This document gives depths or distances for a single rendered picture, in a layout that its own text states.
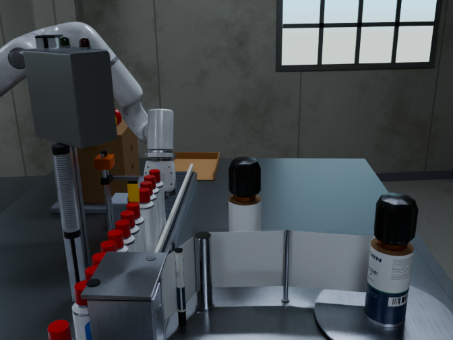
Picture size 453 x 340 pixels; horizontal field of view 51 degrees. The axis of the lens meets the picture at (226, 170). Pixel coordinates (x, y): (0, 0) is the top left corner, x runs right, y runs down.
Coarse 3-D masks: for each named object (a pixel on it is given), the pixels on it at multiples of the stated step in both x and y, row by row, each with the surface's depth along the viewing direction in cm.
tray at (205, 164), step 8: (176, 152) 236; (184, 152) 235; (192, 152) 235; (200, 152) 235; (208, 152) 235; (216, 152) 234; (176, 160) 235; (184, 160) 235; (192, 160) 234; (200, 160) 234; (208, 160) 234; (216, 160) 234; (176, 168) 223; (184, 168) 223; (200, 168) 223; (208, 168) 222; (216, 168) 218; (200, 176) 212; (208, 176) 212
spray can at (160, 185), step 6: (150, 174) 143; (156, 174) 143; (156, 180) 143; (156, 186) 143; (162, 186) 144; (162, 192) 145; (162, 198) 145; (162, 204) 146; (162, 210) 146; (162, 216) 147; (162, 222) 147; (162, 228) 148
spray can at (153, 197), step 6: (144, 186) 133; (150, 186) 133; (150, 192) 134; (150, 198) 134; (156, 204) 136; (156, 210) 136; (156, 216) 137; (156, 222) 137; (156, 228) 137; (156, 234) 138; (156, 240) 138
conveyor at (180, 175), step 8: (176, 176) 199; (184, 176) 199; (176, 184) 190; (168, 192) 182; (184, 192) 182; (168, 200) 174; (168, 208) 167; (168, 216) 162; (176, 216) 161; (168, 240) 145
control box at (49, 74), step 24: (48, 48) 101; (72, 48) 100; (48, 72) 95; (72, 72) 90; (96, 72) 95; (48, 96) 98; (72, 96) 92; (96, 96) 96; (48, 120) 100; (72, 120) 94; (96, 120) 97; (72, 144) 97; (96, 144) 98
